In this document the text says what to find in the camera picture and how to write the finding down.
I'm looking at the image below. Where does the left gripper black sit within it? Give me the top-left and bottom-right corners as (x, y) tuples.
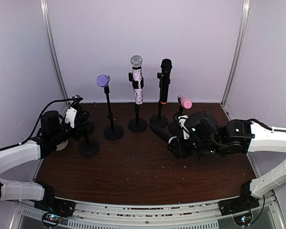
(51, 117), (87, 145)

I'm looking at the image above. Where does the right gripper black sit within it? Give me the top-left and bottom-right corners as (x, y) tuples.
(167, 136), (222, 160)

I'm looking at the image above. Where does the black stand of blue microphone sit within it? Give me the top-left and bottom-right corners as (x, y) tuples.
(85, 120), (95, 134)

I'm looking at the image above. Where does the black microphone with white band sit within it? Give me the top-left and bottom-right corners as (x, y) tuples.
(149, 125), (176, 144)

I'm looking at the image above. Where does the black stand of pink microphone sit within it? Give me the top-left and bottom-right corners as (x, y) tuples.
(168, 105), (184, 135)

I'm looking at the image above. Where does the black stand of purple microphone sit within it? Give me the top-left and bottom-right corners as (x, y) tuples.
(103, 86), (124, 140)

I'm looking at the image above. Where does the purple microphone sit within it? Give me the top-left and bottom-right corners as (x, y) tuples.
(96, 73), (110, 87)

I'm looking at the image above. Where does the pink microphone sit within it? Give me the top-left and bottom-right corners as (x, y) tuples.
(177, 95), (192, 109)

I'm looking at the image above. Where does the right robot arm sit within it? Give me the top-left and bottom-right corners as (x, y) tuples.
(167, 111), (286, 211)

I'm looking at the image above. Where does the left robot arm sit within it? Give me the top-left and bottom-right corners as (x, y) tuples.
(0, 107), (90, 212)

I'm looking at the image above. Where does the black stand of rhinestone microphone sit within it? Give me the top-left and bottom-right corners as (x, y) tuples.
(128, 72), (147, 133)

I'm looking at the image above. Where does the rhinestone silver microphone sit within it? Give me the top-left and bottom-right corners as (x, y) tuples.
(130, 55), (143, 105)

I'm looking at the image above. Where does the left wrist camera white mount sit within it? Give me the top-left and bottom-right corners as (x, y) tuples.
(63, 102), (82, 129)

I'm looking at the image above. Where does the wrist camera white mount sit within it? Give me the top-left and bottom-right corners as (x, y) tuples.
(177, 114), (190, 140)
(63, 102), (82, 129)

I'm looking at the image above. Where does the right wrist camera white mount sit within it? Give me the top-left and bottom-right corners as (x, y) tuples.
(177, 114), (190, 140)

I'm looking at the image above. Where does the black stand of orange-ring microphone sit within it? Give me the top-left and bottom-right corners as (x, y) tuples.
(150, 73), (171, 128)

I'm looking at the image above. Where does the front aluminium rail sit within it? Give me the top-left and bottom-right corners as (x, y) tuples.
(10, 188), (286, 229)

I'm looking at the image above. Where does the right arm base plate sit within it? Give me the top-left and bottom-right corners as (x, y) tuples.
(218, 197), (259, 216)

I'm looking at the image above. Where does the black microphone orange ring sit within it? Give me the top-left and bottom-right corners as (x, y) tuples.
(160, 58), (173, 105)

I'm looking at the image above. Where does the left aluminium corner post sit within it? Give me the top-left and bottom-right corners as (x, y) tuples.
(40, 0), (68, 99)

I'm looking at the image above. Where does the aluminium corner post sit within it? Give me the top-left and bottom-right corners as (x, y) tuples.
(221, 0), (251, 107)
(40, 0), (68, 99)

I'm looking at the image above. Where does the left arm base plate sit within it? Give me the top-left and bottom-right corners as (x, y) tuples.
(33, 198), (76, 218)

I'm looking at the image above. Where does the right aluminium corner post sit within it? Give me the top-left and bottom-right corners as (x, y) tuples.
(221, 0), (251, 107)

